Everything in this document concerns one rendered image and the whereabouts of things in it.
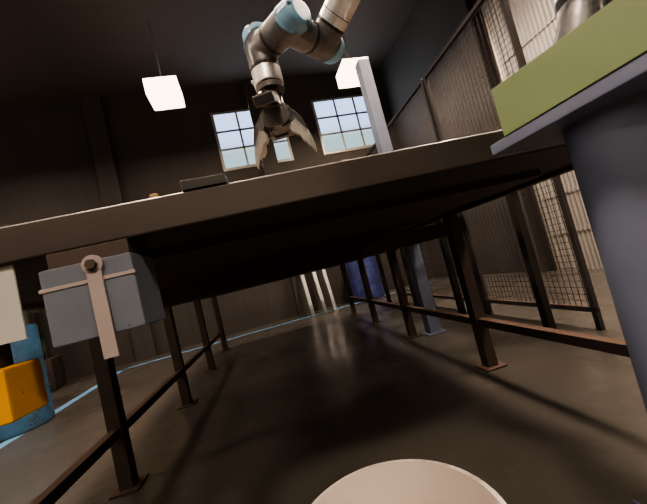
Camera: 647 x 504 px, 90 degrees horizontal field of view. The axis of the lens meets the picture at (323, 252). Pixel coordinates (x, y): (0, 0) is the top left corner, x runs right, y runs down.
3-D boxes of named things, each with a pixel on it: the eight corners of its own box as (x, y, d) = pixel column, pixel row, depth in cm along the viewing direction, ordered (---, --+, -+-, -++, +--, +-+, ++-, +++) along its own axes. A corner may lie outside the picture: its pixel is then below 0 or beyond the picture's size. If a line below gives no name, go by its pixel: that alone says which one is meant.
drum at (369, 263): (378, 294, 647) (366, 249, 652) (390, 294, 589) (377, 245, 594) (350, 301, 633) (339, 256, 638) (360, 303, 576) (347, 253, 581)
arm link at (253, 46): (252, 12, 77) (234, 36, 83) (263, 55, 77) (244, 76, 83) (278, 25, 83) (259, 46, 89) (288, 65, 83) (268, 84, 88)
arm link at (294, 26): (318, 6, 78) (290, 36, 86) (283, -17, 70) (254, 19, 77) (326, 36, 78) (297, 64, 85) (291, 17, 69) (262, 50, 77)
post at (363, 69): (448, 331, 264) (373, 54, 277) (429, 336, 261) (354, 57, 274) (438, 328, 280) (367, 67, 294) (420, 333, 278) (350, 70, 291)
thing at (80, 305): (149, 348, 50) (124, 234, 51) (49, 375, 48) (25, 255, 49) (171, 336, 61) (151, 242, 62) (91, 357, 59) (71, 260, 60)
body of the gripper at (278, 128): (300, 135, 86) (289, 93, 87) (292, 122, 78) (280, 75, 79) (273, 144, 88) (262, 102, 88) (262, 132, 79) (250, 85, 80)
